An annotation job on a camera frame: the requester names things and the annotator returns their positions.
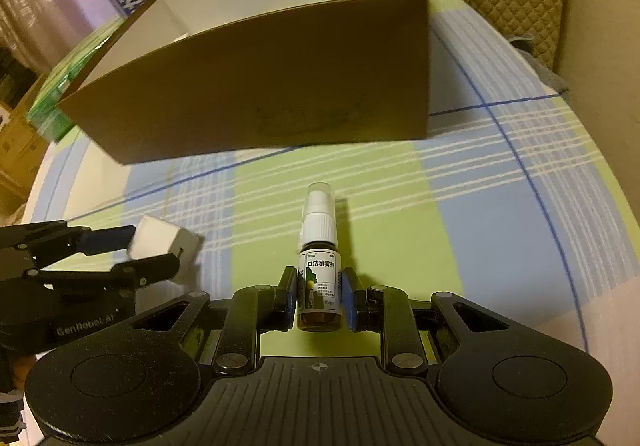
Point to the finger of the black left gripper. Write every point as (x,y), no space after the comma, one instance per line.
(98,241)
(132,274)

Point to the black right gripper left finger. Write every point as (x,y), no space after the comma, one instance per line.
(232,328)

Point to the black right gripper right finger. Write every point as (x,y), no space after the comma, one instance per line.
(389,312)

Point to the white power adapter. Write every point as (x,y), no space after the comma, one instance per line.
(154,236)

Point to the brown spray bottle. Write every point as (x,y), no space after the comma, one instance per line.
(319,299)

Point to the brown cardboard cartons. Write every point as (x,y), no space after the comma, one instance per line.
(22,151)

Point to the green tea carton pack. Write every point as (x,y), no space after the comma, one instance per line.
(44,115)

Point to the plaid tablecloth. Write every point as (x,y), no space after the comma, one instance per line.
(508,202)

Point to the brown cardboard box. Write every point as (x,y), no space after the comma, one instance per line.
(191,77)

